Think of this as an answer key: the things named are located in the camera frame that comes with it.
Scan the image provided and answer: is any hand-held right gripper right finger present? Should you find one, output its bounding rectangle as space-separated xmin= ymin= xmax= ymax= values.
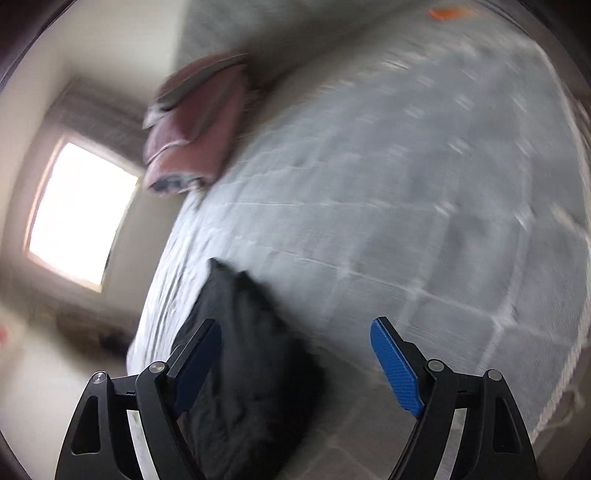
xmin=370 ymin=316 xmax=539 ymax=480

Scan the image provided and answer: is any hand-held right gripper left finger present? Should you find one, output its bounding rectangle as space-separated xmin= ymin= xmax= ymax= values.
xmin=55 ymin=318 xmax=222 ymax=480

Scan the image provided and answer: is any black coat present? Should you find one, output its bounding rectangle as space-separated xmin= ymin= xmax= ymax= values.
xmin=172 ymin=257 xmax=325 ymax=480

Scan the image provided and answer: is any grey checked bedspread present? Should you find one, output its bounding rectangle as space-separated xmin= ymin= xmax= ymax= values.
xmin=126 ymin=9 xmax=591 ymax=462

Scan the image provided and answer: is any window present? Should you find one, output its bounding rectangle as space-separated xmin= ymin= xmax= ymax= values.
xmin=24 ymin=140 xmax=142 ymax=292

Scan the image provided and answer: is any folded pink quilt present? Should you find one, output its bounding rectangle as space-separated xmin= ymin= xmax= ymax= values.
xmin=141 ymin=69 xmax=247 ymax=198

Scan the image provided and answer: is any grey patterned curtain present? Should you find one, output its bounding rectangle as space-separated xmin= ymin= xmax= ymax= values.
xmin=48 ymin=78 xmax=155 ymax=174

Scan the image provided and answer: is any pink and grey pillow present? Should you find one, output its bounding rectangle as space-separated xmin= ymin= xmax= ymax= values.
xmin=156 ymin=52 xmax=251 ymax=104

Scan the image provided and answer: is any grey padded headboard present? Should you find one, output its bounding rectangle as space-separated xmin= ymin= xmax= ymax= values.
xmin=178 ymin=0 xmax=513 ymax=97

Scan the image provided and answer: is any orange object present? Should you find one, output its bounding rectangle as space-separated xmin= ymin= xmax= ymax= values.
xmin=426 ymin=6 xmax=468 ymax=22

